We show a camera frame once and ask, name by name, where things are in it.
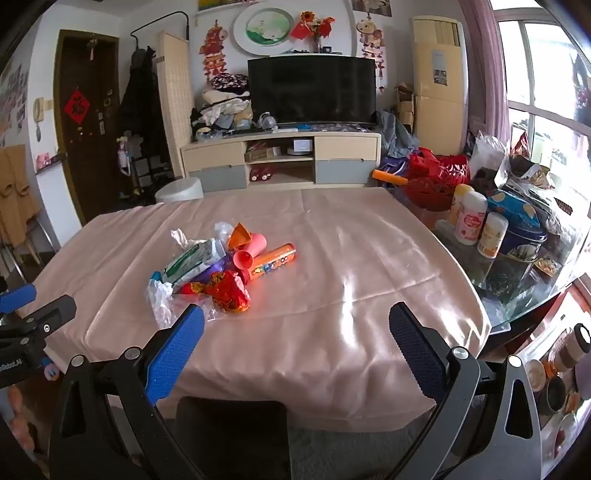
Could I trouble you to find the pink plastic cup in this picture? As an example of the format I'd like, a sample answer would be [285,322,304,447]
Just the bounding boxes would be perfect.
[233,233,269,271]

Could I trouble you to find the green white tissue packet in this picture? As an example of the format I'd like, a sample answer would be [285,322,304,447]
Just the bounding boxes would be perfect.
[161,237,227,284]

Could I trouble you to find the dark grey trash bin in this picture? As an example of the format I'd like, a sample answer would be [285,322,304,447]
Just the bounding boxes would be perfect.
[174,396,291,480]

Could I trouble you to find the beige standing air conditioner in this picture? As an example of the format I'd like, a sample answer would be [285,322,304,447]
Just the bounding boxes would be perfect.
[411,16,469,155]

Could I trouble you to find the window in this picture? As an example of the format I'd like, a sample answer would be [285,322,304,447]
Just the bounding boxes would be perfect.
[489,0,591,185]

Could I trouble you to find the black television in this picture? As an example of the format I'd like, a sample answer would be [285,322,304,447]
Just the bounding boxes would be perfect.
[247,56,377,125]

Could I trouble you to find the white spray bottle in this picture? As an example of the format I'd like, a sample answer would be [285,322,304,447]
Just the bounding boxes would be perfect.
[115,131,132,176]

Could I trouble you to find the white bottle orange label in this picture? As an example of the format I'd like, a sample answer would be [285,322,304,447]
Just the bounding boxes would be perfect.
[476,212,509,258]

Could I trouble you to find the stack of cardboard boxes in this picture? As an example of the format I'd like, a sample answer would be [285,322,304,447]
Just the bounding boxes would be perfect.
[394,83,416,130]

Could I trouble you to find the red plastic bags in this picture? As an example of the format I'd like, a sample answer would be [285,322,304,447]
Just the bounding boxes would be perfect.
[406,148,469,185]

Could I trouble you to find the red square door decoration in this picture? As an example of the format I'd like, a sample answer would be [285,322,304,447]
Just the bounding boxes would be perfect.
[63,90,93,124]

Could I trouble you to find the brown door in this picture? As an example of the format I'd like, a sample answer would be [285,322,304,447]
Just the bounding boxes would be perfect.
[53,30,121,227]

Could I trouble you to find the cup with black lid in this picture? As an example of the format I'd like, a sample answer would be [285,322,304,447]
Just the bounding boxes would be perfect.
[561,323,591,370]

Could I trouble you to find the pile of snack bags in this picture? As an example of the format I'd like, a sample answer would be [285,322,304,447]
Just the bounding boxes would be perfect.
[501,134,583,275]

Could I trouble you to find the person's left hand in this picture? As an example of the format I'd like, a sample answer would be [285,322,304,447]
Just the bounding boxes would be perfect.
[6,385,35,455]

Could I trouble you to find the tan coat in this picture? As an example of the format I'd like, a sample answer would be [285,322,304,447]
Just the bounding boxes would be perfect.
[0,144,42,247]

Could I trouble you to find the beige grey television cabinet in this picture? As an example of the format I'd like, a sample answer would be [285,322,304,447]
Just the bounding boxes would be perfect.
[180,130,383,192]

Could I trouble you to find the red plastic basket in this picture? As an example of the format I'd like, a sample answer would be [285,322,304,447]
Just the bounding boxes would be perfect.
[399,178,455,213]

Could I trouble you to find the orange snack tube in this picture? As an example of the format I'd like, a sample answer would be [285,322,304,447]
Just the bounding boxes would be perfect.
[252,242,298,281]

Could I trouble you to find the red hanging wall ornament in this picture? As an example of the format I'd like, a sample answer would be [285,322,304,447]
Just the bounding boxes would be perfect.
[199,19,230,86]

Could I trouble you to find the metal chair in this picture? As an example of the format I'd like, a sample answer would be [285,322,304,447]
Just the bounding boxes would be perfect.
[0,217,61,280]

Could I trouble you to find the purple plastic package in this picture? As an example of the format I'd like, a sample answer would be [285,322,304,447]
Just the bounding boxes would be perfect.
[191,256,238,285]

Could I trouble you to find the pink tablecloth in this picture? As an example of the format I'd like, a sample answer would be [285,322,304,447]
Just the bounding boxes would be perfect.
[18,187,492,432]

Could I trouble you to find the dark blue round tin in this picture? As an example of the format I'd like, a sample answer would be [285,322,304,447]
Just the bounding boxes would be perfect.
[499,217,548,261]

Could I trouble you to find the purple curtain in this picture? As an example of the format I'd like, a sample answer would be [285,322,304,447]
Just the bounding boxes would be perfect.
[462,0,509,139]

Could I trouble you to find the grey blue cloth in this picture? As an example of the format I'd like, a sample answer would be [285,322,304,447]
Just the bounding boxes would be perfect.
[376,111,419,158]

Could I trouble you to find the vase with red flowers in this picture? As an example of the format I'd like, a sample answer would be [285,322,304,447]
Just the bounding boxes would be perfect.
[290,11,335,54]

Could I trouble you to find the blue snack box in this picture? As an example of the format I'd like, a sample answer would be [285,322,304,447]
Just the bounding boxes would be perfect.
[487,189,541,229]

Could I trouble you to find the pink hanging wall ornament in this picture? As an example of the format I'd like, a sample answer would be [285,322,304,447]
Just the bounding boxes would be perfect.
[356,13,386,93]

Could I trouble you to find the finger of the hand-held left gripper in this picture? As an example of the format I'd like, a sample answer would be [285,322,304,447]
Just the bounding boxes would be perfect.
[0,284,37,315]
[0,295,77,344]

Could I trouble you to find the white bottle pale yellow label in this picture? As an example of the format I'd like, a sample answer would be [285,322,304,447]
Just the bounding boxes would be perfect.
[449,184,476,227]

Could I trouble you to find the white round stool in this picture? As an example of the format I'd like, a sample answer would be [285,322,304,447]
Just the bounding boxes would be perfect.
[154,179,204,204]

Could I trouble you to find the beige folding screen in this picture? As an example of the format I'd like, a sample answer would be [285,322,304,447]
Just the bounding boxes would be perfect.
[154,30,195,178]

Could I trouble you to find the red wrapper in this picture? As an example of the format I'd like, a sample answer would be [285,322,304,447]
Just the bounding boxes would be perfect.
[178,270,252,315]

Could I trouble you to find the orange foam stick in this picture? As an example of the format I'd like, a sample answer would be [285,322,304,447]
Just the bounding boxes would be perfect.
[373,170,409,186]

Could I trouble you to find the white plastic bag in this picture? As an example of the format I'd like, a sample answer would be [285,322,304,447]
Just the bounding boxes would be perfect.
[468,131,509,178]

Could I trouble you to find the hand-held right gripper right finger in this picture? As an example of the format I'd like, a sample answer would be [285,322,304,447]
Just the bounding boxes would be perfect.
[389,302,543,480]

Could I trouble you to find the wall photos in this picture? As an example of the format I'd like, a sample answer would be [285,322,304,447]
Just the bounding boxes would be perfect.
[0,65,28,144]

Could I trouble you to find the glass jar with dark leaves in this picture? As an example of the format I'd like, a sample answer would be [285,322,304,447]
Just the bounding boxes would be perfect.
[471,251,539,303]

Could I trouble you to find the round white wall picture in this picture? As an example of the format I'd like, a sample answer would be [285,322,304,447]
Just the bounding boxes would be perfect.
[232,7,296,55]

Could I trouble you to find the dark coats on rack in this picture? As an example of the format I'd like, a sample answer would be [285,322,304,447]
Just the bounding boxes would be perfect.
[117,46,162,153]

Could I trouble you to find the white tissue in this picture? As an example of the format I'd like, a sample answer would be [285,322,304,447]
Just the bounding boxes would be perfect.
[170,228,204,254]

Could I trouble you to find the dark ceramic cup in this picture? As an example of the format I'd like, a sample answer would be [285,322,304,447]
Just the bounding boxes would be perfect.
[538,376,566,414]

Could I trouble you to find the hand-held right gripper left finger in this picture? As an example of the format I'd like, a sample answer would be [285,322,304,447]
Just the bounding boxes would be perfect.
[48,304,206,480]

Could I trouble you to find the pile of clothes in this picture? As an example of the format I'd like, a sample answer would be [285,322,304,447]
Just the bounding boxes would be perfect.
[190,74,254,139]

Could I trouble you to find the white bottle pink label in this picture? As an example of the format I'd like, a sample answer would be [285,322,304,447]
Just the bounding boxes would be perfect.
[454,191,489,245]

